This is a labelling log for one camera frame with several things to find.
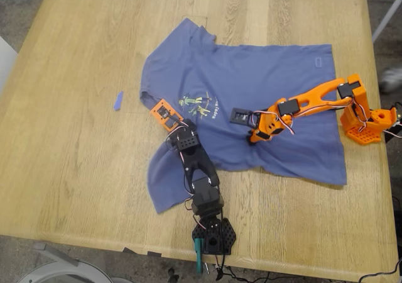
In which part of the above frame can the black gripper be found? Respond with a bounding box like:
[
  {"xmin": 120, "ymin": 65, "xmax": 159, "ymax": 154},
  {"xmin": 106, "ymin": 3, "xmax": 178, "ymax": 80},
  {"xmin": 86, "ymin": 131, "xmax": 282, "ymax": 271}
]
[{"xmin": 166, "ymin": 118, "xmax": 200, "ymax": 150}]

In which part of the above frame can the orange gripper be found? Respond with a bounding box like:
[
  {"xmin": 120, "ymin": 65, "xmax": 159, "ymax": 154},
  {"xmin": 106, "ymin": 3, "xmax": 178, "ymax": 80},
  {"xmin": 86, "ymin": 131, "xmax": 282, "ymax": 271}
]
[{"xmin": 247, "ymin": 99, "xmax": 302, "ymax": 145}]

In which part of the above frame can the blue printed T-shirt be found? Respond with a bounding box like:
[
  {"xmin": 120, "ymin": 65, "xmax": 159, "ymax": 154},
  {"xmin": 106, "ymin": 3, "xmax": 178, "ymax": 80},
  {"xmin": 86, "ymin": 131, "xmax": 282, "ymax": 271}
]
[{"xmin": 139, "ymin": 18, "xmax": 348, "ymax": 214}]

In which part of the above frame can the blue tape strip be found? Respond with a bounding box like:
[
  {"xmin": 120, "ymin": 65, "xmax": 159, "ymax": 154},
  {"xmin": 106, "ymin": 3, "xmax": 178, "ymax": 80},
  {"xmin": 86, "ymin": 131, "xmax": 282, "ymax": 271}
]
[{"xmin": 112, "ymin": 90, "xmax": 124, "ymax": 111}]

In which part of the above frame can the green table clamp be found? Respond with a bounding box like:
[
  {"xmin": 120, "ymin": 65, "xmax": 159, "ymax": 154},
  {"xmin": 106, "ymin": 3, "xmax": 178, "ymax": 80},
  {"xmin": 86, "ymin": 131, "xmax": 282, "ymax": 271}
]
[{"xmin": 193, "ymin": 238, "xmax": 205, "ymax": 274}]

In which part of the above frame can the black table clamp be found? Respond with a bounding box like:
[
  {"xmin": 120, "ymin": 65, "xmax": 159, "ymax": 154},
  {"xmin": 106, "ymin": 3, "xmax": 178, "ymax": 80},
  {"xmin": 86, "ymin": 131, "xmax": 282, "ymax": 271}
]
[{"xmin": 383, "ymin": 102, "xmax": 402, "ymax": 143}]

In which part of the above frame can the white chair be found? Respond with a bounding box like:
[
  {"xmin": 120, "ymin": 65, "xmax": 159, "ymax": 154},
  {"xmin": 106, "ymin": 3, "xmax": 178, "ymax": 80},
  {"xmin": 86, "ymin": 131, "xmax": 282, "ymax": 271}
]
[
  {"xmin": 364, "ymin": 0, "xmax": 402, "ymax": 43},
  {"xmin": 0, "ymin": 36, "xmax": 18, "ymax": 92}
]

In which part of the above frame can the grey round chair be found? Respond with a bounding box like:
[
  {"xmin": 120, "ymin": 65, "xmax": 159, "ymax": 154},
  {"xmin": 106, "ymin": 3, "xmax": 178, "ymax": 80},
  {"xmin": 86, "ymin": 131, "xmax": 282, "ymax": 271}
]
[{"xmin": 17, "ymin": 241, "xmax": 133, "ymax": 283}]

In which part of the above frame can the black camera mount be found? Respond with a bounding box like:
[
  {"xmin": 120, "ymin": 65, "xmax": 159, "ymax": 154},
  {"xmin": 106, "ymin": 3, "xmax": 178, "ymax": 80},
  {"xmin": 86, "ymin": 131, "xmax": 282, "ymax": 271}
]
[{"xmin": 231, "ymin": 107, "xmax": 256, "ymax": 126}]

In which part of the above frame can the black cable bundle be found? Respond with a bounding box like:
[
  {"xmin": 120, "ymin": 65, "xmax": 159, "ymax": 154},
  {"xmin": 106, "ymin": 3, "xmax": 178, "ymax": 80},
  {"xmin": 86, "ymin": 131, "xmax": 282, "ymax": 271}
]
[{"xmin": 215, "ymin": 254, "xmax": 271, "ymax": 282}]

